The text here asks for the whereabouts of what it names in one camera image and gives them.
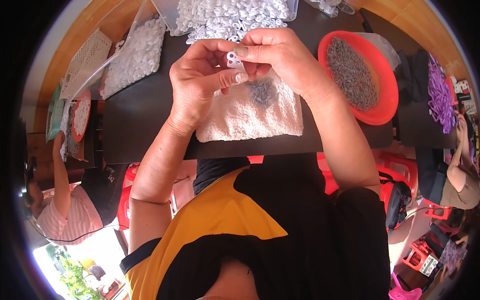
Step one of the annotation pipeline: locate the red plastic chair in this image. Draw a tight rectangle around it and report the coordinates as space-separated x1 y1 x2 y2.
115 163 140 231
317 150 418 214

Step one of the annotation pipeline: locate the white towel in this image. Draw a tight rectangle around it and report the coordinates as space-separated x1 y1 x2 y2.
195 68 304 143

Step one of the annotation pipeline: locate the white plastic buckle piece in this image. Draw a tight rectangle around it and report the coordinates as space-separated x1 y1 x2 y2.
226 51 245 70

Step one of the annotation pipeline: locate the heap of white plastic buckles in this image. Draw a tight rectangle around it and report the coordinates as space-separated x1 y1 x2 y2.
170 0 291 45

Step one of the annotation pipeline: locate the clear plastic bag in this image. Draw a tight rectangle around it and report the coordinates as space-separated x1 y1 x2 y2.
352 32 402 71
304 0 356 19

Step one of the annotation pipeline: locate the small heap of metal pins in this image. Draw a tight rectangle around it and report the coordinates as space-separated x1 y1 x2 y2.
244 78 280 110

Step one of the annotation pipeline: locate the clear plastic bin lid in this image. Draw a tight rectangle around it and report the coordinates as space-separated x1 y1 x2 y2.
67 0 158 104

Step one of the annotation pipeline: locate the pile of white plastic pieces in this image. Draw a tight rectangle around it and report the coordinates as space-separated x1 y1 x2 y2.
100 16 168 100

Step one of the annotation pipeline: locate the green plastic basket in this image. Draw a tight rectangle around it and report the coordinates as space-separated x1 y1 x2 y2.
45 85 67 143

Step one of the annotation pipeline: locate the pink plastic stool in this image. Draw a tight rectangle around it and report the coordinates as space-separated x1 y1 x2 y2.
388 271 423 300

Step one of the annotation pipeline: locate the person's body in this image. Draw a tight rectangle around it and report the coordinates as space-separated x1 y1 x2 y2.
120 152 391 300

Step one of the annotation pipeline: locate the heap of purple plastic pieces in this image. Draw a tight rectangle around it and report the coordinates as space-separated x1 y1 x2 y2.
427 52 459 134

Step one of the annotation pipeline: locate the person's left hand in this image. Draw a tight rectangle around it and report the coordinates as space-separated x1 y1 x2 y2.
167 38 250 133

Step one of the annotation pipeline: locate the person's right hand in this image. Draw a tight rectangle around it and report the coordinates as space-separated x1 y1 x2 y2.
233 27 335 102

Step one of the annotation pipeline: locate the small red plastic stool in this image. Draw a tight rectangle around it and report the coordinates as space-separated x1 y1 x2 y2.
401 240 436 272

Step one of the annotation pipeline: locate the red plate of white pieces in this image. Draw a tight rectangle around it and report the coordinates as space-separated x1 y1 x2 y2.
71 90 92 143

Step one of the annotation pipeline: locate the heap of grey metal pins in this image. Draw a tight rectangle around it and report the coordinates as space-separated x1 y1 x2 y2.
326 36 379 112

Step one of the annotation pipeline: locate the red plastic basin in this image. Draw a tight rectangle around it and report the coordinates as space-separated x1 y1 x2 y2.
317 30 400 126

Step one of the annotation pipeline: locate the cream perforated plastic basket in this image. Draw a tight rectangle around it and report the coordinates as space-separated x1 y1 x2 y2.
59 28 113 100

